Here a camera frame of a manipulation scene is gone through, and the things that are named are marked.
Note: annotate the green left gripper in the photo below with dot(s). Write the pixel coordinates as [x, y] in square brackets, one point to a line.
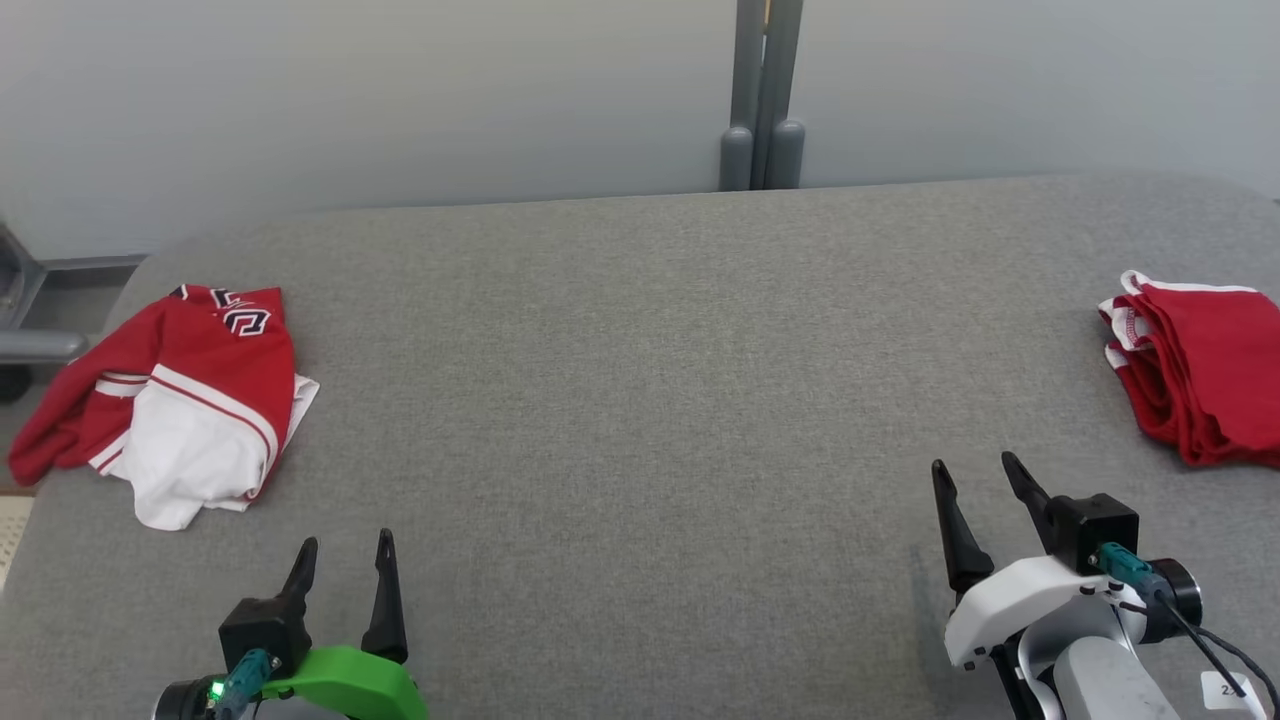
[350, 680]

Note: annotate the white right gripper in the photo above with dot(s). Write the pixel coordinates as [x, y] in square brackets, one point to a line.
[1000, 610]

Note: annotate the red white basketball jersey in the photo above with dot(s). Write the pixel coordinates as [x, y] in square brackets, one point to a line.
[200, 400]

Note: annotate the red basketball shorts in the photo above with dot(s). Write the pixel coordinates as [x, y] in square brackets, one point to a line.
[1210, 370]

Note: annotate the beige perforated board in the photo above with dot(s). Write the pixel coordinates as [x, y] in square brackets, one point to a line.
[12, 540]

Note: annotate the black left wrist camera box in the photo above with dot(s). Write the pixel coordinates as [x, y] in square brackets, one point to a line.
[262, 630]

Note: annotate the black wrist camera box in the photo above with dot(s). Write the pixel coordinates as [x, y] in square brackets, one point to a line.
[1095, 530]
[262, 630]

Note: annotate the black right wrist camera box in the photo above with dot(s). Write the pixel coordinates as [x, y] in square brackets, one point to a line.
[1095, 530]

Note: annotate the grey metal cart frame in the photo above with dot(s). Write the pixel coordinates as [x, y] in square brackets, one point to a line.
[40, 345]

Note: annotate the grey partition post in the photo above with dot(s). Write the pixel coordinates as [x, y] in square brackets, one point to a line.
[765, 90]

